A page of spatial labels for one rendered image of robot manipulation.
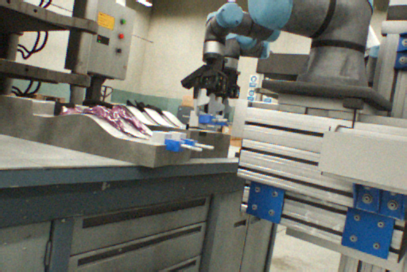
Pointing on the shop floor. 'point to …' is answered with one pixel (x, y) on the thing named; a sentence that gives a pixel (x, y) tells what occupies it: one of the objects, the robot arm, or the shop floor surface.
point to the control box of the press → (104, 44)
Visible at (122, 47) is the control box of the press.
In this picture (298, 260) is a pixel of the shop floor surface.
